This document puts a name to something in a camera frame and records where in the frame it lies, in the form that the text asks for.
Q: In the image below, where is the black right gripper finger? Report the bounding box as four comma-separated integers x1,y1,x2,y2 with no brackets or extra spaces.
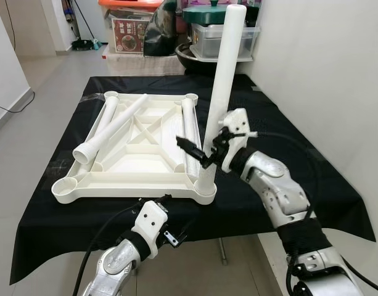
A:
176,136,209,168

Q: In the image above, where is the white plastic children table top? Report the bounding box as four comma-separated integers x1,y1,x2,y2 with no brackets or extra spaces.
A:
52,91,218,205

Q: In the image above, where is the black wok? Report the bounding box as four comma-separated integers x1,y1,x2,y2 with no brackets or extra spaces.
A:
176,42,251,75

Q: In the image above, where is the black tablecloth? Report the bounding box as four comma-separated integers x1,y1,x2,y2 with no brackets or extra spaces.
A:
10,75,376,286

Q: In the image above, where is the pink checkered tablecloth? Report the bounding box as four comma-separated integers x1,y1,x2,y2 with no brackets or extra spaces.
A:
104,49,183,76

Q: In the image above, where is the clear plastic storage box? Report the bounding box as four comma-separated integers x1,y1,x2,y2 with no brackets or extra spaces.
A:
192,25,260,61

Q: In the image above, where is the black bag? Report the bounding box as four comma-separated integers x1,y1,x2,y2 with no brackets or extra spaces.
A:
144,0,180,57

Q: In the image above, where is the red printed cardboard box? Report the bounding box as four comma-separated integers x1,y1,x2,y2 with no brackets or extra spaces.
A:
112,17,149,55

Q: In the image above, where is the dark green pot lid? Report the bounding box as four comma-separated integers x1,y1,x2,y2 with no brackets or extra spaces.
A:
183,3,229,27

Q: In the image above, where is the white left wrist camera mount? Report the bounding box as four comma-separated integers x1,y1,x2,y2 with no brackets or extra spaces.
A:
133,200,171,257

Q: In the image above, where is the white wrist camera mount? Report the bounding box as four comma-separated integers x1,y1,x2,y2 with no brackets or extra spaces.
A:
218,109,258,170
133,200,171,257

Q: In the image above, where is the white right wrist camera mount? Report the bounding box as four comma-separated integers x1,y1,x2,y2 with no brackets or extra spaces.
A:
218,109,258,170

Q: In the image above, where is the grey folding table frame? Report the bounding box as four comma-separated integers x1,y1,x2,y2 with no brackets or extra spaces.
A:
218,236,229,267

